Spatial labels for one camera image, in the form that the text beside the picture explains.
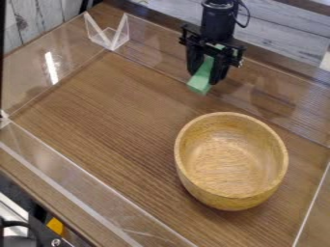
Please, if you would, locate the green rectangular block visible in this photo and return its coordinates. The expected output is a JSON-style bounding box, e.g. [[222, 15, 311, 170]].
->
[[185, 43, 227, 96]]

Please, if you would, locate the black cable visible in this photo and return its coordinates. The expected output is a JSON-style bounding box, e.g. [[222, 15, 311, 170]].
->
[[0, 219, 44, 247]]

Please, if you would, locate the brown wooden bowl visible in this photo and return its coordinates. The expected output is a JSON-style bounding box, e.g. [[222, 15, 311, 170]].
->
[[173, 112, 288, 211]]

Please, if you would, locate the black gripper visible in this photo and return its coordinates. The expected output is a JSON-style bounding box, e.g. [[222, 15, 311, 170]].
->
[[179, 0, 247, 85]]

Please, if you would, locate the clear acrylic corner bracket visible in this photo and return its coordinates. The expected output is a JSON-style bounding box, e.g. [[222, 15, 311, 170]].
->
[[83, 13, 129, 51]]

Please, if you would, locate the yellow label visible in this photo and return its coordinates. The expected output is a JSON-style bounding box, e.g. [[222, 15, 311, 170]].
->
[[47, 218, 64, 235]]

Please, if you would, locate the clear acrylic enclosure wall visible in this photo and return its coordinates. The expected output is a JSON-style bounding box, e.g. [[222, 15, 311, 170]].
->
[[0, 5, 330, 247]]

